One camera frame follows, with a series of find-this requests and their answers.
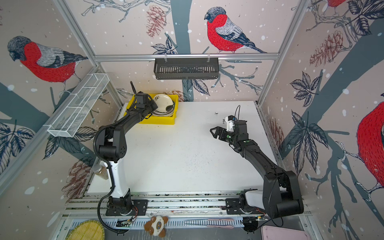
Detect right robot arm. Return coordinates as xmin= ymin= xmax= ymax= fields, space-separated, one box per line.
xmin=210 ymin=119 xmax=304 ymax=219

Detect pink chopsticks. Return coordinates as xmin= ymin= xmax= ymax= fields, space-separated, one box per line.
xmin=184 ymin=219 xmax=234 ymax=229

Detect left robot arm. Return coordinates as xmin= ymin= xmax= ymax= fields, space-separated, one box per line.
xmin=93 ymin=92 xmax=158 ymax=211

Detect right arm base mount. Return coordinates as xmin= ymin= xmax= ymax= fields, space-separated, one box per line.
xmin=223 ymin=189 xmax=266 ymax=215

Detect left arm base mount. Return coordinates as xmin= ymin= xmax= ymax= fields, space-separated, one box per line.
xmin=106 ymin=196 xmax=149 ymax=217

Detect yellow bamboo mat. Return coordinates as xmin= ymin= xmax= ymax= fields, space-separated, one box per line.
xmin=66 ymin=220 xmax=105 ymax=240

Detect cream plate with dark spot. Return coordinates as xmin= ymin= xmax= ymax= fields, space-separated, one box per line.
xmin=154 ymin=94 xmax=174 ymax=113

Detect pink tray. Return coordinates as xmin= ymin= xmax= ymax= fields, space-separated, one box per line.
xmin=261 ymin=226 xmax=311 ymax=240

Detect yellow plastic bin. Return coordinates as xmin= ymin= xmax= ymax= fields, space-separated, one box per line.
xmin=139 ymin=94 xmax=179 ymax=125

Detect black hanging basket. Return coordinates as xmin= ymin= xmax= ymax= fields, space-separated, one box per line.
xmin=154 ymin=58 xmax=219 ymax=80

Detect white wire mesh basket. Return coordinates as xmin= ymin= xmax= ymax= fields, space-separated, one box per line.
xmin=48 ymin=73 xmax=110 ymax=138

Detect spice jar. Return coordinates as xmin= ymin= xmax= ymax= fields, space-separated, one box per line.
xmin=92 ymin=163 xmax=109 ymax=180

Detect black corrugated cable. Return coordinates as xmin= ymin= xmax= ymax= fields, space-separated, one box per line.
xmin=92 ymin=80 xmax=142 ymax=235

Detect panda plush toy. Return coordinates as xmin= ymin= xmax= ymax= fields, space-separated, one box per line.
xmin=144 ymin=216 xmax=169 ymax=238

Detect dark green lettered rim plate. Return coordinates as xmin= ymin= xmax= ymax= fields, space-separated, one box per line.
xmin=152 ymin=105 xmax=175 ymax=117

